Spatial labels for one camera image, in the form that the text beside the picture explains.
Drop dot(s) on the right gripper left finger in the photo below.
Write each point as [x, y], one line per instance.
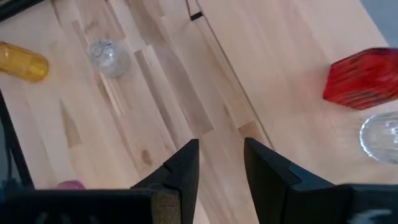
[174, 193]

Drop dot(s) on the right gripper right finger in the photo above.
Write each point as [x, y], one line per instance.
[280, 199]

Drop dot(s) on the clear ribbed glass vase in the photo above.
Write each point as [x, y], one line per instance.
[382, 140]

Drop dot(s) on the wide red ribbed glass vase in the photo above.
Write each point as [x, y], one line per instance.
[360, 81]

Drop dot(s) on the squat clear glass vase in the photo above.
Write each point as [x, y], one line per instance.
[110, 60]

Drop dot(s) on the ribbed yellow glass vase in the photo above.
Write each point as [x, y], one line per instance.
[25, 63]

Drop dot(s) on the small pink glass vase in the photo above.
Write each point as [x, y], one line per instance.
[71, 185]

